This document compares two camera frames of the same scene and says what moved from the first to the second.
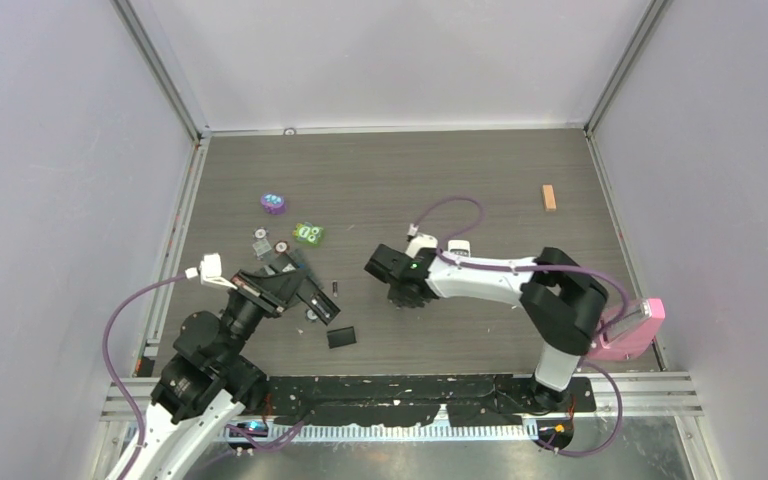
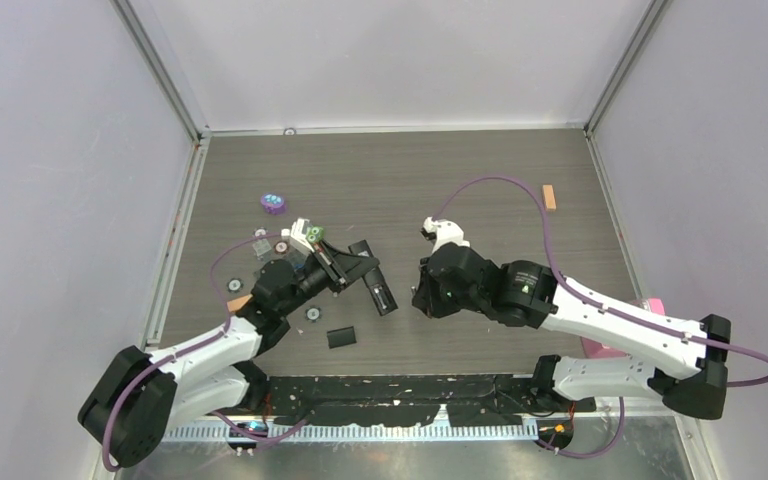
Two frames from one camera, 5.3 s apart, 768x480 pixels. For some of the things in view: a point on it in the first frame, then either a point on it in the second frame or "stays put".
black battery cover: [341, 336] stays put
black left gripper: [273, 293] -> [340, 268]
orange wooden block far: [549, 197] stays put
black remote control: [311, 292] -> [376, 281]
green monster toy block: [308, 233] stays put
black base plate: [384, 400] stays put
